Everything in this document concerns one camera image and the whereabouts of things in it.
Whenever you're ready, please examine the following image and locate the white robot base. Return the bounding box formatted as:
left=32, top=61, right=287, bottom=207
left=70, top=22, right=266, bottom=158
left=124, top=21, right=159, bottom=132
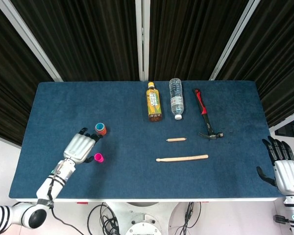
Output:
left=105, top=202, right=179, bottom=235

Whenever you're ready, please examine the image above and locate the white metal frame post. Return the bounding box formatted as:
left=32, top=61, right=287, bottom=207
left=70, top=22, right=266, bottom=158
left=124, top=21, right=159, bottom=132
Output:
left=135, top=0, right=150, bottom=81
left=0, top=0, right=63, bottom=82
left=209, top=0, right=260, bottom=81

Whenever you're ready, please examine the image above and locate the tea bottle with yellow cap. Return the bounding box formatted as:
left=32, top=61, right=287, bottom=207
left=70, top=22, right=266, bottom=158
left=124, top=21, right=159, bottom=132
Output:
left=146, top=82, right=163, bottom=122

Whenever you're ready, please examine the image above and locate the wooden drumstick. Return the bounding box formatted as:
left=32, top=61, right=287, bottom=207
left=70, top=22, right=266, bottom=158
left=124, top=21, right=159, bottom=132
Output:
left=155, top=154, right=209, bottom=163

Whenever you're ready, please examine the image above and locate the black floor cable bundle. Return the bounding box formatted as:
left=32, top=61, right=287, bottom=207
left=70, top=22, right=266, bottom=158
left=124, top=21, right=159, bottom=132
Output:
left=87, top=202, right=121, bottom=235
left=173, top=202, right=201, bottom=235

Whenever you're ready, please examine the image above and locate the clear plastic water bottle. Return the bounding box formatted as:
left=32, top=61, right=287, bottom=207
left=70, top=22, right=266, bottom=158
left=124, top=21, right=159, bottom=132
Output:
left=169, top=77, right=185, bottom=120

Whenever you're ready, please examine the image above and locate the red black claw hammer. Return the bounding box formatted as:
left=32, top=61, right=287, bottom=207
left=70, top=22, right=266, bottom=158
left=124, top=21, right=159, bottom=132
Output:
left=192, top=88, right=224, bottom=141

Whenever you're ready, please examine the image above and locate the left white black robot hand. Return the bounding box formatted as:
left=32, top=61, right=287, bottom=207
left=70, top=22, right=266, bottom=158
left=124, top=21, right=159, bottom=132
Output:
left=63, top=127, right=104, bottom=165

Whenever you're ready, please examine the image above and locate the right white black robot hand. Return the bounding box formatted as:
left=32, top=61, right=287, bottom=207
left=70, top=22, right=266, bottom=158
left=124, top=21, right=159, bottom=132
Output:
left=256, top=136, right=294, bottom=196

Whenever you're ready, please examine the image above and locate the dark monitor screen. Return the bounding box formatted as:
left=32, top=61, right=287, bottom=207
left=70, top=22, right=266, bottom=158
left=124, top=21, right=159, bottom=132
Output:
left=274, top=119, right=294, bottom=139

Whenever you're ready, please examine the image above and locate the black pleated curtain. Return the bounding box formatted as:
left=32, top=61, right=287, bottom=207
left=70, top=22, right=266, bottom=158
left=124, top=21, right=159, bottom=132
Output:
left=0, top=0, right=294, bottom=145

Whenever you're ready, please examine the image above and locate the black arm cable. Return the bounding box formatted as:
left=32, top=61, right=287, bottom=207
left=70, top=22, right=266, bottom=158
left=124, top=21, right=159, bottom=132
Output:
left=47, top=168, right=85, bottom=235

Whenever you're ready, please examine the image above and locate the blue fabric table mat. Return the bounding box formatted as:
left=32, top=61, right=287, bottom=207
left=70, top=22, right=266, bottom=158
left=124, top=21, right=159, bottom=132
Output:
left=9, top=80, right=280, bottom=199

